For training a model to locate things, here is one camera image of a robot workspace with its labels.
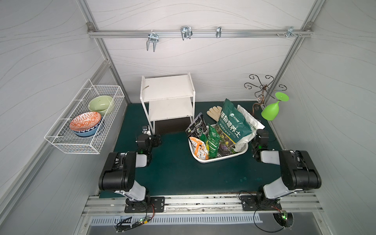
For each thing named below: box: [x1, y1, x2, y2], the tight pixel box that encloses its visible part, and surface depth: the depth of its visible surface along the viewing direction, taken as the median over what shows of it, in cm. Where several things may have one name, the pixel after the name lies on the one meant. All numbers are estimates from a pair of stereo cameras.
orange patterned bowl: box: [69, 111, 102, 130], surface depth 64 cm
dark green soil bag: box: [216, 98, 254, 154], surface depth 79 cm
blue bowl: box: [72, 119, 103, 138], surface depth 59 cm
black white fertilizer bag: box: [185, 112, 210, 139], surface depth 88 cm
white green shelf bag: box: [199, 123, 221, 160], surface depth 85 cm
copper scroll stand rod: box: [243, 74, 287, 116], surface depth 90 cm
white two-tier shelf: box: [140, 71, 196, 135], surface depth 86 cm
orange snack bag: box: [188, 136, 210, 161], surface depth 82 cm
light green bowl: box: [88, 95, 114, 117], surface depth 73 cm
